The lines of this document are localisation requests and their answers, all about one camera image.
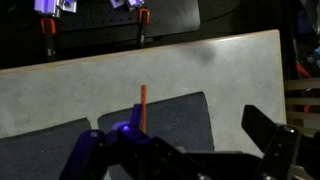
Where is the black perforated breadboard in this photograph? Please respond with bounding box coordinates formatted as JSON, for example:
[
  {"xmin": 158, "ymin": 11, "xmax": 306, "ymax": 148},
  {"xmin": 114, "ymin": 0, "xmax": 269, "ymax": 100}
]
[{"xmin": 54, "ymin": 0, "xmax": 203, "ymax": 49}]

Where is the light wooden slat-back chair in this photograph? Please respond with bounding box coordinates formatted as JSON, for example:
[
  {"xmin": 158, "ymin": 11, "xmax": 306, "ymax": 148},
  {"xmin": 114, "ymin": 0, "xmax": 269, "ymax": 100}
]
[{"xmin": 283, "ymin": 77, "xmax": 320, "ymax": 138}]

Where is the red handled tool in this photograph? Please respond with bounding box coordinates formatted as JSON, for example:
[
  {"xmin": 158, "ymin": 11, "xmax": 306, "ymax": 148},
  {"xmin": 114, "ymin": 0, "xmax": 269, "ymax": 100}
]
[{"xmin": 295, "ymin": 59, "xmax": 314, "ymax": 80}]

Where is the red plastic straw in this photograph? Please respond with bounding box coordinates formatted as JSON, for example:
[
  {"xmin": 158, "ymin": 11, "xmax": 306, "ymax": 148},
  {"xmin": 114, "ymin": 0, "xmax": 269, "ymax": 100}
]
[{"xmin": 140, "ymin": 84, "xmax": 148, "ymax": 134}]

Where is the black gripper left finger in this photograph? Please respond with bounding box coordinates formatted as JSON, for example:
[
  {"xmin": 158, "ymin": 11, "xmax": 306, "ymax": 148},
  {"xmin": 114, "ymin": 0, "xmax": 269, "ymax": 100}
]
[{"xmin": 59, "ymin": 103, "xmax": 158, "ymax": 180}]

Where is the black and orange bar clamp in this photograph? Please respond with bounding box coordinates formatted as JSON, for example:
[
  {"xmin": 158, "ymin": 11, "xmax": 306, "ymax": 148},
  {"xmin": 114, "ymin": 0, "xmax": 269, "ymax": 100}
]
[
  {"xmin": 137, "ymin": 7, "xmax": 152, "ymax": 48},
  {"xmin": 39, "ymin": 17, "xmax": 58, "ymax": 59}
]

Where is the dark blue cloth placemat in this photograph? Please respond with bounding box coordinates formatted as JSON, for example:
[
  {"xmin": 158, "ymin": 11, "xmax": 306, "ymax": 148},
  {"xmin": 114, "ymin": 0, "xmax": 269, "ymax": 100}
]
[
  {"xmin": 0, "ymin": 117, "xmax": 93, "ymax": 180},
  {"xmin": 97, "ymin": 91, "xmax": 215, "ymax": 180}
]

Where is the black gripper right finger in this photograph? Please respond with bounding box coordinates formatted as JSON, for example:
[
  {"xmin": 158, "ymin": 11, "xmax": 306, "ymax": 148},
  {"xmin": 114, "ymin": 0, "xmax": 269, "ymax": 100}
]
[{"xmin": 241, "ymin": 104, "xmax": 320, "ymax": 180}]

